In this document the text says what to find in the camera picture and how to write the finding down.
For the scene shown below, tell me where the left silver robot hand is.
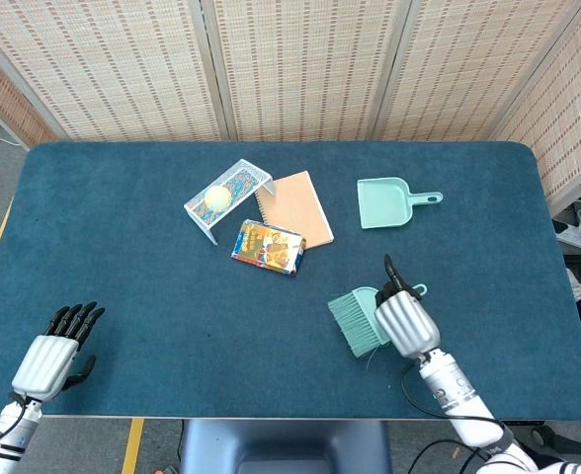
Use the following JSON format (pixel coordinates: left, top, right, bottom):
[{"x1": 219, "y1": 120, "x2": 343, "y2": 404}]
[{"x1": 12, "y1": 301, "x2": 107, "y2": 402}]

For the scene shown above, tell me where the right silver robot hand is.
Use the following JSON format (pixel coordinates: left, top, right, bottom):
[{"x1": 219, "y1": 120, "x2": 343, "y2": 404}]
[{"x1": 373, "y1": 254, "x2": 442, "y2": 357}]

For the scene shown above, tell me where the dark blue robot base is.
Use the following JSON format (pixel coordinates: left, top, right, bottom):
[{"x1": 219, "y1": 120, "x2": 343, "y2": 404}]
[{"x1": 179, "y1": 419, "x2": 393, "y2": 474}]

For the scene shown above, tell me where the mint green dustpan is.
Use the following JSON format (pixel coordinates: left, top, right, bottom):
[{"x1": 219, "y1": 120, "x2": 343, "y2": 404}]
[{"x1": 356, "y1": 177, "x2": 445, "y2": 231}]

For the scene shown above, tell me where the blue felt table cover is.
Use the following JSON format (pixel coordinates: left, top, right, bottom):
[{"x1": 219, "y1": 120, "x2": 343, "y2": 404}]
[{"x1": 0, "y1": 141, "x2": 581, "y2": 421}]

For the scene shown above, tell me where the colourful orange snack box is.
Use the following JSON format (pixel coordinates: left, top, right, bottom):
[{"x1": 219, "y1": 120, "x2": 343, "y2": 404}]
[{"x1": 230, "y1": 218, "x2": 307, "y2": 277}]

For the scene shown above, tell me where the brown spiral notebook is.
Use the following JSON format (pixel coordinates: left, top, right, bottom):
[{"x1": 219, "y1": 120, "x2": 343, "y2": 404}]
[{"x1": 254, "y1": 170, "x2": 335, "y2": 251}]

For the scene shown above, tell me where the yellow tennis ball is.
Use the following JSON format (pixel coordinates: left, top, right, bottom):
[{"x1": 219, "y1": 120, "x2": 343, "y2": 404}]
[{"x1": 204, "y1": 186, "x2": 232, "y2": 211}]

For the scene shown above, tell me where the woven bamboo folding screen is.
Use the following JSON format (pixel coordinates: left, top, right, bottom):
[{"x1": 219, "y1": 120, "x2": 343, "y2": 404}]
[{"x1": 0, "y1": 0, "x2": 581, "y2": 216}]

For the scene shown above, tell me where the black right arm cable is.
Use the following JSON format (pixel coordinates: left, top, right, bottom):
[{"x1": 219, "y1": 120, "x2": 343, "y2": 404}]
[{"x1": 399, "y1": 353, "x2": 512, "y2": 445}]

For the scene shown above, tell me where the white wire mesh rack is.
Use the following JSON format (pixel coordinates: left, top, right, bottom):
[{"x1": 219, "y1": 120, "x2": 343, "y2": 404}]
[{"x1": 183, "y1": 158, "x2": 276, "y2": 246}]

